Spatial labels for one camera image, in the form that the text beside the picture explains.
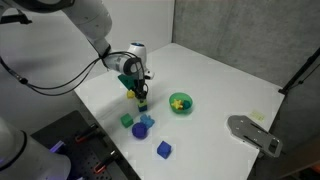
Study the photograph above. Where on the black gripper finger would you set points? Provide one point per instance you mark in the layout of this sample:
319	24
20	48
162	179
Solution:
138	95
145	94

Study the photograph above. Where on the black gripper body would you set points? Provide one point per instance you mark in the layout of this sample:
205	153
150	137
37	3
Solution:
140	73

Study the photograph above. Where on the yellow-green block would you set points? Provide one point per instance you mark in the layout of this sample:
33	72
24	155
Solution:
142	102

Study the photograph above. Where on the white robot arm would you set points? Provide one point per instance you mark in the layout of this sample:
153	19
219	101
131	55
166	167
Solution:
93	20

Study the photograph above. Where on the dark teal block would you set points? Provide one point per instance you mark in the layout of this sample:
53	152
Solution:
142	108

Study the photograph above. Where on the green cube block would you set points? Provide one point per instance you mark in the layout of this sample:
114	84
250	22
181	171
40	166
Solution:
126	120

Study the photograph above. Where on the green plastic bowl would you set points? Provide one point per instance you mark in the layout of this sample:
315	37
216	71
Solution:
180	96

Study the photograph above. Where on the teal toy in bowl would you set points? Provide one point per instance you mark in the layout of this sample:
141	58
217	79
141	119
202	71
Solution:
186	105

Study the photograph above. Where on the blue cube block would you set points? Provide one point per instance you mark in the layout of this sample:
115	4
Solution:
164	150

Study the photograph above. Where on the yellow duck toy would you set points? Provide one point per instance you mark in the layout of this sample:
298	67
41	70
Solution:
130	94

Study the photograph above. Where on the light blue toy figure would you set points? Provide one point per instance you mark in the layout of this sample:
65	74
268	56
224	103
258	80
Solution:
147	120

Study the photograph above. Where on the yellow star toy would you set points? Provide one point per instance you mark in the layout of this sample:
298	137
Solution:
177	104

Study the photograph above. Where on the purple spiky ball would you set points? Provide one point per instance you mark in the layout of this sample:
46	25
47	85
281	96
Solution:
139	130

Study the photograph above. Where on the orange black clamp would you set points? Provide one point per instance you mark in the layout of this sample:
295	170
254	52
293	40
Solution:
102	165
83	136

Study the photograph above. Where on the yellow sticky note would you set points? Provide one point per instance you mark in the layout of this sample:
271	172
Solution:
257	115

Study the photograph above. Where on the grey metal mounting plate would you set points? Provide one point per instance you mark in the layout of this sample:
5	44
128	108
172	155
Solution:
247	130

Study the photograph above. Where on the black vertical pole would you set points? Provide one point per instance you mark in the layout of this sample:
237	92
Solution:
294	81

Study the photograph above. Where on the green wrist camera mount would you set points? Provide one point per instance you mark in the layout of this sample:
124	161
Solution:
127	81

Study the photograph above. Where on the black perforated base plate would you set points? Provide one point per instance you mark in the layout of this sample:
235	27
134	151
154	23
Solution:
86	155

